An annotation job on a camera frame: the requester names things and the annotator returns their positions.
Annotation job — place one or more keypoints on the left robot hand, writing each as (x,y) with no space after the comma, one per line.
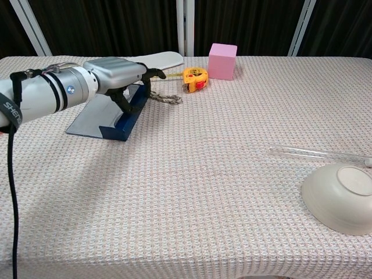
(119,74)

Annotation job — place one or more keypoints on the black curtain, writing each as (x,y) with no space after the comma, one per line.
(116,26)

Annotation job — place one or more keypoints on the white shoe insole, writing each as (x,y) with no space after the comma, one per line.
(165,59)

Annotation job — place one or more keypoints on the yellow tape measure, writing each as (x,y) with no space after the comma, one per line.
(194,78)

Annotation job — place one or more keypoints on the pink cube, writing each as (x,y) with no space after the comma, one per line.
(222,62)

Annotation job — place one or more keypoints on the pink white woven tablecloth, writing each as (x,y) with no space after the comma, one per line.
(186,203)

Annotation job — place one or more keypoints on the clear glass test tube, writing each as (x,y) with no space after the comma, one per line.
(290,151)

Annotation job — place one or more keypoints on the beige upturned bowl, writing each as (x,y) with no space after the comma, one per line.
(334,203)

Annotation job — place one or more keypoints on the white frame post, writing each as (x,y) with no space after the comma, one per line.
(301,29)
(185,26)
(32,29)

